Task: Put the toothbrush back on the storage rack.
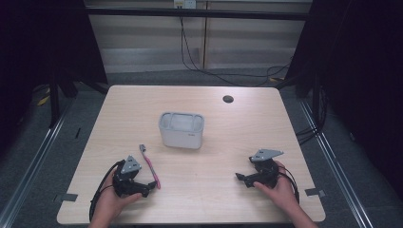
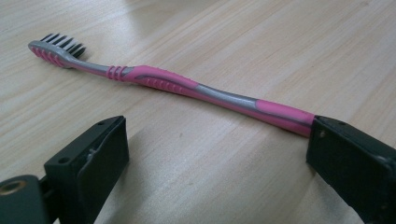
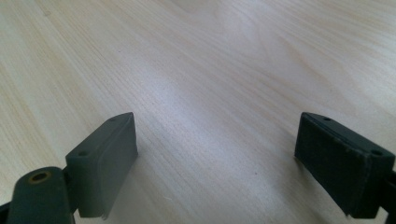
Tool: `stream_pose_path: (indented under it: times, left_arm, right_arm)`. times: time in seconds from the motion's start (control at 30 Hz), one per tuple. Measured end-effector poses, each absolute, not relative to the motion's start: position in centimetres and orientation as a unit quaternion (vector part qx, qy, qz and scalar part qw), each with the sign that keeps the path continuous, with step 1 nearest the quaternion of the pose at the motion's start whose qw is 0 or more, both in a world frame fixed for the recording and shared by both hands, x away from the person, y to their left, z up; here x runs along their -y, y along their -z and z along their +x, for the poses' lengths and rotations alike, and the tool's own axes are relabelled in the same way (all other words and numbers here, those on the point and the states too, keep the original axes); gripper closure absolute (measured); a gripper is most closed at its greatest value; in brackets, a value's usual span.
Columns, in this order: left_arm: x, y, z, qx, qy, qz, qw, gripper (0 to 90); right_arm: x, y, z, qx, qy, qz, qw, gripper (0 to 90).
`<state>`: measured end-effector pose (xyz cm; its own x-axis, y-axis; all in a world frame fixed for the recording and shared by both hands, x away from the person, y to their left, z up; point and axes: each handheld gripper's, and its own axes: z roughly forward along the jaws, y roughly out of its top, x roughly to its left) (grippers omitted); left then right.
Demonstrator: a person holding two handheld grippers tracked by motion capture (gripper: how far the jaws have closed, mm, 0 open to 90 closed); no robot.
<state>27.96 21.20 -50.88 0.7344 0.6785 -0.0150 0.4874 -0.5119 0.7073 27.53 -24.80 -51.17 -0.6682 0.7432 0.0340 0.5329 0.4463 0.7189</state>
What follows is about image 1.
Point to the yellow floor tape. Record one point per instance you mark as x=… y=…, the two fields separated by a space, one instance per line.
x=43 y=99

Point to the white wall socket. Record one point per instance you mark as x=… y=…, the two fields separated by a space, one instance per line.
x=185 y=3

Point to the black horizontal bar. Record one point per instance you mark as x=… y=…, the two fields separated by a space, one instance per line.
x=196 y=14

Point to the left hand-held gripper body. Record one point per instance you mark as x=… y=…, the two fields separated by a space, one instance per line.
x=125 y=182

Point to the metal floor rail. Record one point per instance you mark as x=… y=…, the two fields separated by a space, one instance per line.
x=28 y=174
x=335 y=164

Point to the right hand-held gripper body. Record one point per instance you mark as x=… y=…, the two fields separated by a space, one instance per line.
x=264 y=171

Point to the pink toothbrush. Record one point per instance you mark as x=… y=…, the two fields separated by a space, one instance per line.
x=149 y=165

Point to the black stand leg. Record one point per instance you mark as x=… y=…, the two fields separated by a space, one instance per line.
x=54 y=104

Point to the person's right hand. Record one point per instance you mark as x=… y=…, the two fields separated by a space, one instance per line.
x=282 y=193

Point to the black floor tape strip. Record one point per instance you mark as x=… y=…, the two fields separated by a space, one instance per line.
x=77 y=133

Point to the dark round table grommet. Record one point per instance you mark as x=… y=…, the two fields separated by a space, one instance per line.
x=228 y=99

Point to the grey tape strip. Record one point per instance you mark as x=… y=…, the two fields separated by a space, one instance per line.
x=66 y=197
x=315 y=192

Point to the person's left hand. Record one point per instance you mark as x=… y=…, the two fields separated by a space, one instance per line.
x=111 y=202

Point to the dark curtain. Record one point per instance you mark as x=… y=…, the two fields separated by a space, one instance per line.
x=41 y=47
x=364 y=79

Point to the white toothbrush holder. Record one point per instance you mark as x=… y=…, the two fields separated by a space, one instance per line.
x=182 y=134

